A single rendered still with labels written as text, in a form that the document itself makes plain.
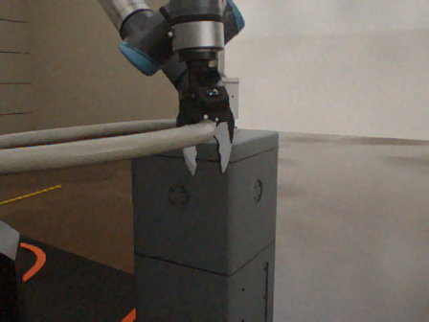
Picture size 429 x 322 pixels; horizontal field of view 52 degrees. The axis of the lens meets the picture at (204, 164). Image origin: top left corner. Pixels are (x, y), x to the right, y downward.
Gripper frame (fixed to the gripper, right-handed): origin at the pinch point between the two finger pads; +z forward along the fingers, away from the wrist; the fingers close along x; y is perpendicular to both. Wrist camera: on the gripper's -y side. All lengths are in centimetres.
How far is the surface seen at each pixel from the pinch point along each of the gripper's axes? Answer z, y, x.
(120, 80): -51, 607, 16
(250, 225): 31, 64, -25
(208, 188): 15, 58, -10
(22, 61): -97, 725, 174
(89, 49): -102, 644, 58
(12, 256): 27, 48, 47
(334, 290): 86, 120, -82
